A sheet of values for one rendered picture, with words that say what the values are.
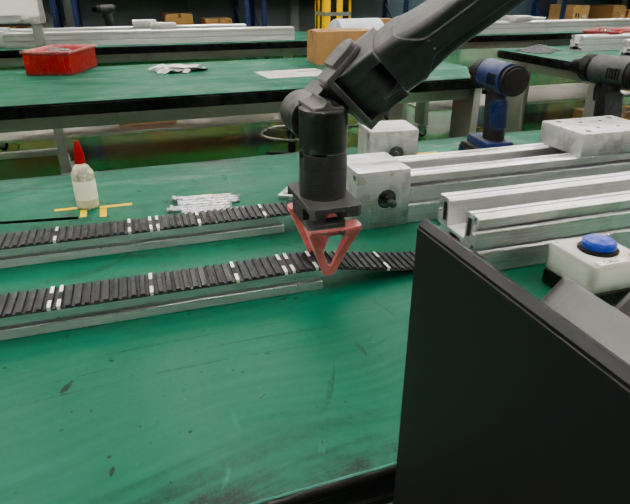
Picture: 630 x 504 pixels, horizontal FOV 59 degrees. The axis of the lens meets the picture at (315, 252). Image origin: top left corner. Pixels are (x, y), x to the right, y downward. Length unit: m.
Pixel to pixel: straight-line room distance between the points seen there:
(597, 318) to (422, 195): 0.70
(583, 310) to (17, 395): 0.51
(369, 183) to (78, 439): 0.54
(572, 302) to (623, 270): 0.51
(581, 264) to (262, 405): 0.41
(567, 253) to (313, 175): 0.33
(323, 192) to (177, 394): 0.28
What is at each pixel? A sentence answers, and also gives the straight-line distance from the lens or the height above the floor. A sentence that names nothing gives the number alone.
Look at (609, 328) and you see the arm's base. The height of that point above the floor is 1.02.
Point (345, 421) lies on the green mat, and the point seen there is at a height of 0.78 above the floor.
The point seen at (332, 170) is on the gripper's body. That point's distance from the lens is 0.64.
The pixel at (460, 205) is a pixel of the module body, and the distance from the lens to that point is 0.81.
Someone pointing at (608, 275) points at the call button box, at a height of 0.83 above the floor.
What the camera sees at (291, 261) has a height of 0.81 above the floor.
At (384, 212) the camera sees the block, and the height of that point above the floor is 0.81.
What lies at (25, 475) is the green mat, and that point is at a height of 0.78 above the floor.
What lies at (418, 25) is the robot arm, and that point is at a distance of 0.61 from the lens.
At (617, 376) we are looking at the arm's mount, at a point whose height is 1.03.
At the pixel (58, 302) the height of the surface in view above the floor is 0.81.
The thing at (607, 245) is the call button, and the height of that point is 0.85.
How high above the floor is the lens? 1.13
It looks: 26 degrees down
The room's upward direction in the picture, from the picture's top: straight up
